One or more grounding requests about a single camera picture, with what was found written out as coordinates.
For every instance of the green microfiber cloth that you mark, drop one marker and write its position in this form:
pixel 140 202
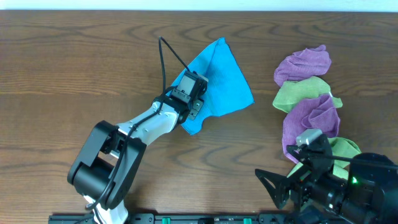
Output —
pixel 340 147
pixel 293 92

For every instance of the lower green microfiber cloth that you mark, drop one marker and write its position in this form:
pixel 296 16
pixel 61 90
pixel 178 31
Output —
pixel 340 147

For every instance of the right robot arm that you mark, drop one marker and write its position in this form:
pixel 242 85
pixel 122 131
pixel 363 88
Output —
pixel 361 189

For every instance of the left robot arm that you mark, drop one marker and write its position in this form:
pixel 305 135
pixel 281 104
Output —
pixel 107 164

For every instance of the upper green microfiber cloth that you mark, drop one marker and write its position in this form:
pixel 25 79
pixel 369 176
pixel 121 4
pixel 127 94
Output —
pixel 293 92

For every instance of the upper purple microfiber cloth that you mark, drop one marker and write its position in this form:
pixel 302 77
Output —
pixel 303 65

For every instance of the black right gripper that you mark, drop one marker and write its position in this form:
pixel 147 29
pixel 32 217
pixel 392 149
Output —
pixel 300 185

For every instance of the purple microfiber cloth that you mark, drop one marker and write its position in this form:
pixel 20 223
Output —
pixel 303 65
pixel 310 113

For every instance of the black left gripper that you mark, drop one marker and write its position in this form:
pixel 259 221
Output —
pixel 196 106

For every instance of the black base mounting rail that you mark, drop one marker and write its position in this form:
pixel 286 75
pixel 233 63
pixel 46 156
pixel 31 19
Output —
pixel 148 218

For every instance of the blue microfiber cloth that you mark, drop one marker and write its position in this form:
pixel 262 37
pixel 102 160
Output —
pixel 227 90

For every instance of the lower purple microfiber cloth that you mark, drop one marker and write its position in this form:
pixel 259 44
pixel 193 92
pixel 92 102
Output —
pixel 310 113

